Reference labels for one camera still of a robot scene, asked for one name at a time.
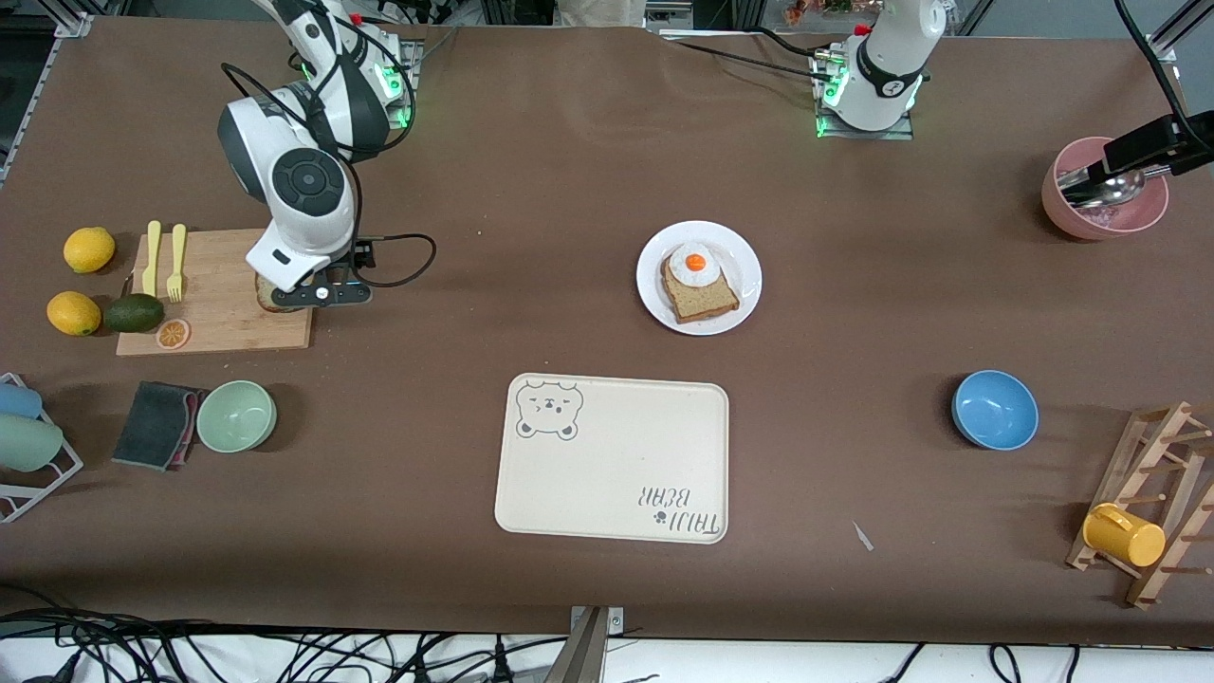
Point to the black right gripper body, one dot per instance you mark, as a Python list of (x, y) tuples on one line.
[(361, 256)]

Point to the brown bread slice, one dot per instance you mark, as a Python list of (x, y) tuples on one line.
[(266, 299), (702, 302)]

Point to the white round plate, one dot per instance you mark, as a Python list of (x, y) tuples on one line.
[(744, 275)]

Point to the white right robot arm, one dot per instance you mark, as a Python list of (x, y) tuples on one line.
[(303, 180)]

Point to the metal spoon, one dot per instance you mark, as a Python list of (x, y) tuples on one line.
[(1114, 192)]

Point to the pink bowl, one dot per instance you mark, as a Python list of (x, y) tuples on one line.
[(1062, 213)]

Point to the wooden cutting board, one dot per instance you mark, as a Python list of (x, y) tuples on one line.
[(218, 323)]

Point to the yellow plastic fork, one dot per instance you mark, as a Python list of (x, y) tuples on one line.
[(176, 261)]

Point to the light green bowl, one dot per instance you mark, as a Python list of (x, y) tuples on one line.
[(236, 417)]

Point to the orange slice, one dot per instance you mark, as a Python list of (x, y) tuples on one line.
[(173, 334)]

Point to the yellow plastic knife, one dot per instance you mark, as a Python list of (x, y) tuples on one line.
[(152, 256)]

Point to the dark green avocado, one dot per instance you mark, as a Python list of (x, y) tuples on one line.
[(133, 314)]

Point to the grey folded cloth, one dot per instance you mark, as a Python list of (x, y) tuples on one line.
[(152, 425)]

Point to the yellow lemon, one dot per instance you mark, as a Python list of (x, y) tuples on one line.
[(89, 250), (73, 314)]

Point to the blue bowl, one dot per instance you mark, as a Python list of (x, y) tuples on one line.
[(996, 410)]

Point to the cream bear print tray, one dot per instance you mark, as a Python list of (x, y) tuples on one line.
[(616, 465)]

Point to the fried egg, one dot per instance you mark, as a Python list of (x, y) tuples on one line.
[(695, 264)]

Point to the brown bread slice under egg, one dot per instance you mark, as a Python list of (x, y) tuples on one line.
[(702, 302)]

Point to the beige trousers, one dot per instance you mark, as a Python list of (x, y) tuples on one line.
[(602, 11)]

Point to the light blue cup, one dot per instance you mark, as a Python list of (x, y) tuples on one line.
[(17, 400)]

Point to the yellow mug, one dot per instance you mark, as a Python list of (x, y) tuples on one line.
[(1124, 536)]

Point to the pale green cup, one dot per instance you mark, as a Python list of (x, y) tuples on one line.
[(27, 443)]

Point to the wooden mug rack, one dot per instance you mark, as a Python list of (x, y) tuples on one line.
[(1145, 586)]

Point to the small white paper scrap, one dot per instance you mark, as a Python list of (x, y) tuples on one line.
[(863, 537)]

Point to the aluminium frame profile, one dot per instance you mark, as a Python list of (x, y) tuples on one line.
[(1171, 38), (76, 24)]

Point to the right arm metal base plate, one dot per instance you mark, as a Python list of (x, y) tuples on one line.
[(413, 57)]

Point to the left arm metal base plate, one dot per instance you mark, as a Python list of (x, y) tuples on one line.
[(868, 136)]

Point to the small metal bracket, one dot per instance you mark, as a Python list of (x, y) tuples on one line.
[(616, 621)]

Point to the grey metal post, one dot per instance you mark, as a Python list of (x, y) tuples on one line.
[(583, 655)]

